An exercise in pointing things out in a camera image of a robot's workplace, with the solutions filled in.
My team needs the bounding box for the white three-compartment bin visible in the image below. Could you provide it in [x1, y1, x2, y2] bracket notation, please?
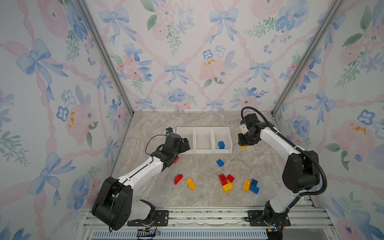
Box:
[176, 127, 233, 154]

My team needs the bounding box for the small red lego brick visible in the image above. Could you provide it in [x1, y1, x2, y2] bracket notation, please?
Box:
[227, 175, 235, 183]

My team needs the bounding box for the yellow long lego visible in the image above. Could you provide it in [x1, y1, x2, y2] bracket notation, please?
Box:
[243, 179, 251, 192]
[186, 178, 196, 191]

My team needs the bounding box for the black corrugated cable hose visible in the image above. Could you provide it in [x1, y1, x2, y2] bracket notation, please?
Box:
[240, 106, 328, 197]

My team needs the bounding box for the aluminium corner post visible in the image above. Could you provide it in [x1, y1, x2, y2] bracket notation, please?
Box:
[74, 0, 134, 117]
[271, 0, 344, 117]

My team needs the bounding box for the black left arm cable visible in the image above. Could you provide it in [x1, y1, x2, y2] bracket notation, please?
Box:
[144, 134, 169, 157]

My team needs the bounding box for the right aluminium corner post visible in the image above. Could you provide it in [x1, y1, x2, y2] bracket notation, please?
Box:
[271, 0, 344, 117]

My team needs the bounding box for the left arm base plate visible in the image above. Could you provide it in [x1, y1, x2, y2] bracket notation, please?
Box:
[127, 210, 169, 227]

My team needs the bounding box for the white ribbed vent strip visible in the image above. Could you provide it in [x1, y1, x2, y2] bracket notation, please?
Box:
[90, 229, 268, 240]

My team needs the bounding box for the aluminium front rail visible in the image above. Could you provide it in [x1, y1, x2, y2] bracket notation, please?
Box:
[80, 206, 334, 230]

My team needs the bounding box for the red long lego brick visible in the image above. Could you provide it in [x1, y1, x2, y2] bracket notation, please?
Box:
[219, 174, 228, 186]

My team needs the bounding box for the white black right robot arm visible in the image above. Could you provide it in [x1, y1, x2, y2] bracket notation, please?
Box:
[238, 114, 325, 231]

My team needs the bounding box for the left aluminium corner post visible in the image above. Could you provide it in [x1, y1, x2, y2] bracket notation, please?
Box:
[74, 0, 134, 117]

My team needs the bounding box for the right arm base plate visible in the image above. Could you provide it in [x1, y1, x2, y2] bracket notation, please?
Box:
[244, 210, 291, 228]

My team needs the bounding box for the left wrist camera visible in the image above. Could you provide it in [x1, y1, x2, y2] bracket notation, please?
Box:
[166, 127, 174, 135]

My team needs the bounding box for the red curved lego brick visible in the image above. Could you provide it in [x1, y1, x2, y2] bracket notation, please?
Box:
[174, 174, 183, 185]

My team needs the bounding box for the yellow lego brick center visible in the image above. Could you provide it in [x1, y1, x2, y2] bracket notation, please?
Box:
[222, 183, 234, 193]

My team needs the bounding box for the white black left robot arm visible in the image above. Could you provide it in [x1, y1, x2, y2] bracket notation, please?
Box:
[92, 133, 191, 232]

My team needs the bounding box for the blue long lego brick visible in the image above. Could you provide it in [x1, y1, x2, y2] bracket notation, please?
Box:
[249, 185, 260, 195]

